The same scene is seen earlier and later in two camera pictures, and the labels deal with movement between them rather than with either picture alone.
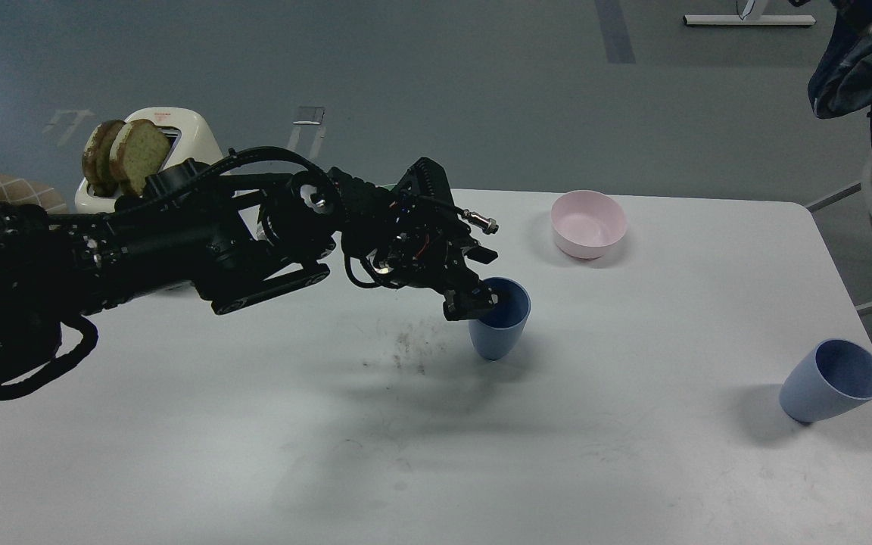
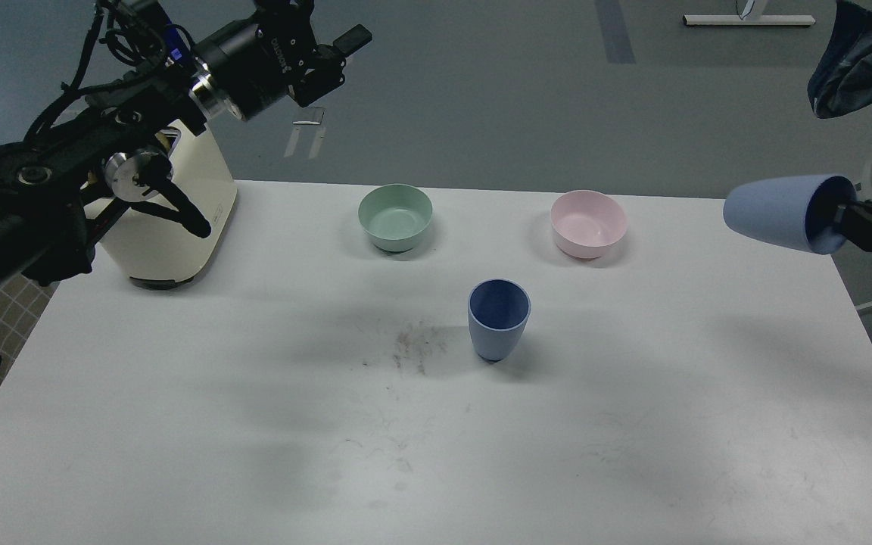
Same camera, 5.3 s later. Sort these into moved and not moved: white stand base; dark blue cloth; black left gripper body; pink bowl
Moved: black left gripper body
Not moved: pink bowl; dark blue cloth; white stand base
